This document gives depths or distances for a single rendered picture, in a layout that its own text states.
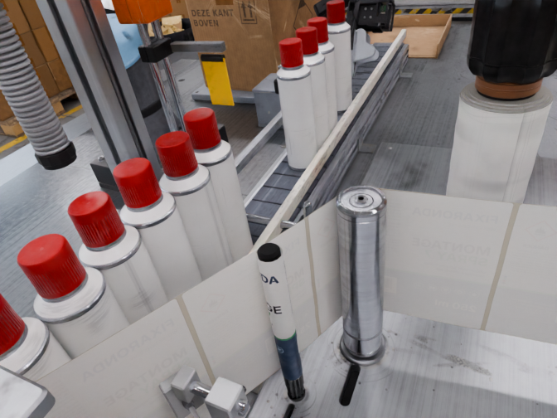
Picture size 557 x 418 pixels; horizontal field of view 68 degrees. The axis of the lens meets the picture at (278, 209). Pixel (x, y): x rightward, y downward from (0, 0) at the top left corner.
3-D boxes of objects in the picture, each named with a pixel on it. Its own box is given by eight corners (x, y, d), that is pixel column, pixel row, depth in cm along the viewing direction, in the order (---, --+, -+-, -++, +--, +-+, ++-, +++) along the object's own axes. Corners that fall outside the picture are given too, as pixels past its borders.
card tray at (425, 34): (437, 58, 116) (438, 43, 113) (346, 57, 126) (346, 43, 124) (450, 26, 136) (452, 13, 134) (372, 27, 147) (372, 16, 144)
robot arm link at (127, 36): (97, 123, 70) (57, 43, 61) (99, 94, 80) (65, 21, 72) (167, 104, 72) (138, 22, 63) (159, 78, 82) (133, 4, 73)
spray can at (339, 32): (348, 114, 84) (345, 4, 72) (323, 112, 86) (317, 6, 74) (355, 103, 88) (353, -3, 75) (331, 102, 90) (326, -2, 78)
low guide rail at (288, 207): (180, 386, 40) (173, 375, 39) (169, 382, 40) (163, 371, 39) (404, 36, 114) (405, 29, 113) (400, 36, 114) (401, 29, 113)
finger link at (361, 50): (370, 75, 84) (376, 26, 82) (341, 74, 86) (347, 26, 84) (374, 77, 86) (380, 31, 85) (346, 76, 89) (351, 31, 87)
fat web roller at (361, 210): (380, 372, 40) (385, 222, 29) (334, 358, 42) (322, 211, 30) (389, 334, 43) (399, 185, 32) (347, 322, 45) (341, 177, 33)
